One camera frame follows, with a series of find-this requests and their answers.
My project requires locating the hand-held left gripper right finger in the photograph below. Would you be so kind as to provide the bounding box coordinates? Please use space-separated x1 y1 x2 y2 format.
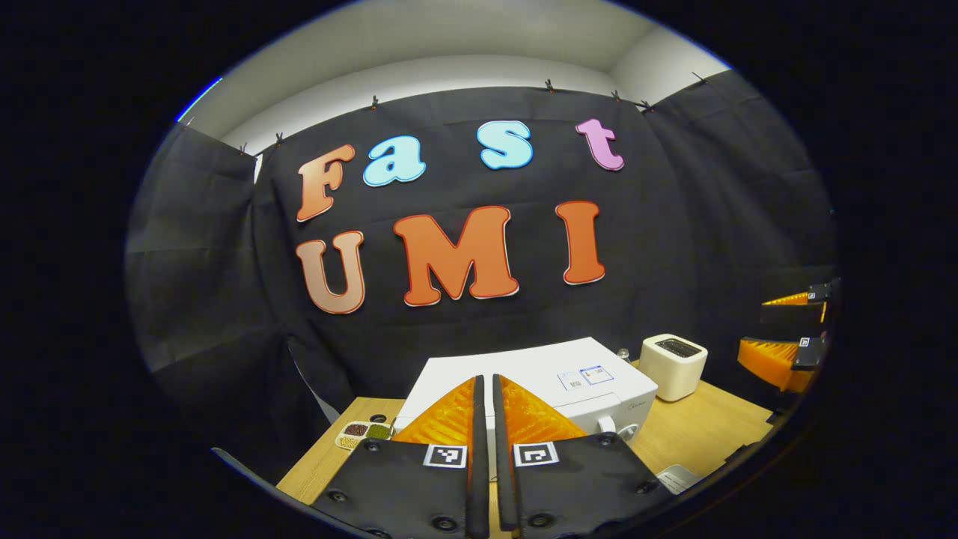
494 374 674 539

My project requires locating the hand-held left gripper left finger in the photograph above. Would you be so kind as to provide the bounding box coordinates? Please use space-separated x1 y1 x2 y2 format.
311 376 491 539

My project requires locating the white microwave oven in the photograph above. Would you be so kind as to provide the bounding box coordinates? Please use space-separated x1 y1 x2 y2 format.
394 337 659 481

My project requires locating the white toaster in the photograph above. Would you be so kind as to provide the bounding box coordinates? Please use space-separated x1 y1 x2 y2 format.
640 334 709 402

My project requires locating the small dish of beans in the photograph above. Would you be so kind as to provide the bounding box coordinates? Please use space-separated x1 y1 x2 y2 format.
335 421 395 451

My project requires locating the white plastic tray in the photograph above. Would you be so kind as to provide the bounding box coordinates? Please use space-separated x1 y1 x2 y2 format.
655 464 705 496

